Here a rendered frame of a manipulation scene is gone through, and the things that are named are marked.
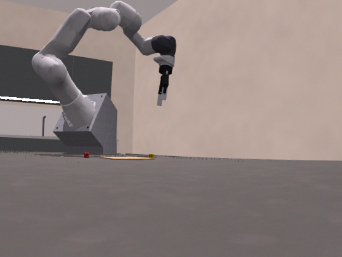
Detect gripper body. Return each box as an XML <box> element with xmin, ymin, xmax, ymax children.
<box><xmin>159</xmin><ymin>65</ymin><xmax>172</xmax><ymax>78</ymax></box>

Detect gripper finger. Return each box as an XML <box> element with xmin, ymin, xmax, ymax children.
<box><xmin>157</xmin><ymin>78</ymin><xmax>162</xmax><ymax>106</ymax></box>
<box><xmin>161</xmin><ymin>71</ymin><xmax>169</xmax><ymax>100</ymax></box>

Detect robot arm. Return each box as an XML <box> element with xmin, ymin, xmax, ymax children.
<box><xmin>31</xmin><ymin>1</ymin><xmax>176</xmax><ymax>128</ymax></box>

